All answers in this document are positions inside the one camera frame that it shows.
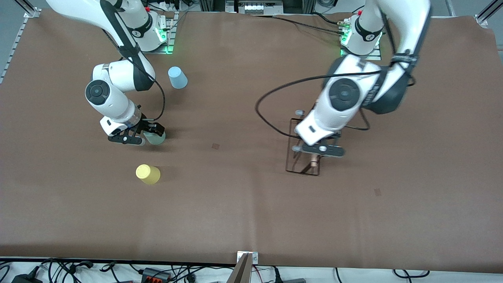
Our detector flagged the pale green plastic cup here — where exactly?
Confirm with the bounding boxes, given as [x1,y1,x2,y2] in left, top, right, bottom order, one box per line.
[142,132,166,146]

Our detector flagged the black wire cup holder rack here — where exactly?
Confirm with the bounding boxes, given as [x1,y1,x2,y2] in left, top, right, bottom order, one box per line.
[285,109,322,176]

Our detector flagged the yellow plastic cup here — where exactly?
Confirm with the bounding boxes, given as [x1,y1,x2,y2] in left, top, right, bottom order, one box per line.
[136,164,161,185]

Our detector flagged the light blue plastic cup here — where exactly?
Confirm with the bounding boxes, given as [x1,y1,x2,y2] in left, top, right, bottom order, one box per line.
[168,66,188,90]

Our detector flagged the white power strip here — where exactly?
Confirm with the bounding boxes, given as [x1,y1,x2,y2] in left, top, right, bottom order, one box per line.
[149,0,185,12]

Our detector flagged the brown table cover sheet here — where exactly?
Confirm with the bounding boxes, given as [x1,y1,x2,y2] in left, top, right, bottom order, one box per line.
[0,8,503,274]

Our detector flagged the black orange power brick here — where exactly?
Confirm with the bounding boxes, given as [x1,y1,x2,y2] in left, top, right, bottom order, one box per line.
[141,267,171,282]

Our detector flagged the aluminium extrusion bar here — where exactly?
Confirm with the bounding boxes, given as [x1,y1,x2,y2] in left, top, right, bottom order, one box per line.
[475,0,503,26]
[14,0,40,18]

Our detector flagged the grey aluminium profile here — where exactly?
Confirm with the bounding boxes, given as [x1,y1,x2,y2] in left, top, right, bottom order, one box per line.
[226,252,254,283]

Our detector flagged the black power adapter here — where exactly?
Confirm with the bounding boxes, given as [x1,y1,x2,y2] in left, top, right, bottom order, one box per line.
[11,271,44,283]

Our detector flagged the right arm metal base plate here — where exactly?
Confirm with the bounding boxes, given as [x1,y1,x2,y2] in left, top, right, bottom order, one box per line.
[131,11,176,55]

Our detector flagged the slotted aluminium side rail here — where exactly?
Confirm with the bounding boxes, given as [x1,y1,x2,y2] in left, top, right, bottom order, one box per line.
[0,8,42,84]

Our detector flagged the small metal corner bracket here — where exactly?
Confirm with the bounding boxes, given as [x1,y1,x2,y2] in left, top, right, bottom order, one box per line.
[237,251,259,265]

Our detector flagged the long black table cable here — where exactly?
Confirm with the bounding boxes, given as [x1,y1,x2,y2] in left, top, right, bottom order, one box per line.
[251,14,346,37]

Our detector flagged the short black table cable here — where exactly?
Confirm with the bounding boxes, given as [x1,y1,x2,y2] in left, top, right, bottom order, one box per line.
[310,12,342,26]

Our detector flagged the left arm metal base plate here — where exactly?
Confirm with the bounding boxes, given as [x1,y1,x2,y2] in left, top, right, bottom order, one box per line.
[340,44,382,60]

